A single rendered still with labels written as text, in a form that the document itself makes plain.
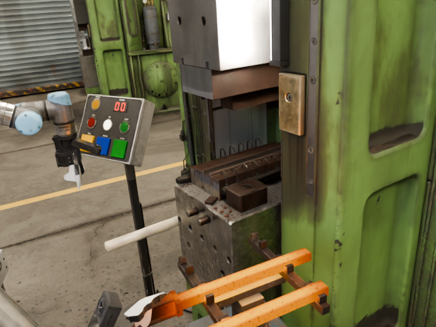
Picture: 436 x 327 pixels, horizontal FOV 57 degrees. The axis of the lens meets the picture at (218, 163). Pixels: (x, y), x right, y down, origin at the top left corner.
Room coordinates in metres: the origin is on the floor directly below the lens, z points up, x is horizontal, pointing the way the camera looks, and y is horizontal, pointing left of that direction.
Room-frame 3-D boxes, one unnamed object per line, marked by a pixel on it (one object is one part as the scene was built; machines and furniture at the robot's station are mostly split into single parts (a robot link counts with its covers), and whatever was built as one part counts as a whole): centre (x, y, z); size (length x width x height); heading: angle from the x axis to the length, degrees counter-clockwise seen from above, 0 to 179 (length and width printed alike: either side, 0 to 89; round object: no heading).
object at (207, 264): (1.40, -0.16, 0.69); 0.56 x 0.38 x 0.45; 122
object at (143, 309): (0.61, 0.16, 1.01); 0.09 x 0.03 x 0.06; 151
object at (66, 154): (1.44, 0.56, 1.07); 0.09 x 0.08 x 0.12; 101
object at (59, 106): (1.44, 0.56, 1.23); 0.09 x 0.08 x 0.11; 109
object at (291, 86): (1.13, -0.22, 1.27); 0.09 x 0.02 x 0.17; 32
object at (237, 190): (1.21, -0.09, 0.95); 0.12 x 0.08 x 0.06; 122
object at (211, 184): (1.44, -0.12, 0.96); 0.42 x 0.20 x 0.09; 122
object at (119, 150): (1.60, 0.41, 1.01); 0.07 x 0.05 x 0.07; 57
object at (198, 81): (1.44, -0.12, 1.32); 0.42 x 0.20 x 0.10; 122
